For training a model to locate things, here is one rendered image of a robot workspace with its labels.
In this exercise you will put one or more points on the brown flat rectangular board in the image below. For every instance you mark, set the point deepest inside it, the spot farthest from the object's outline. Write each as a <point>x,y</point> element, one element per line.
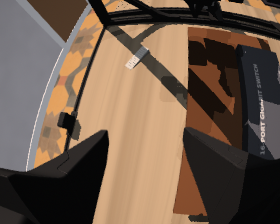
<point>214,104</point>

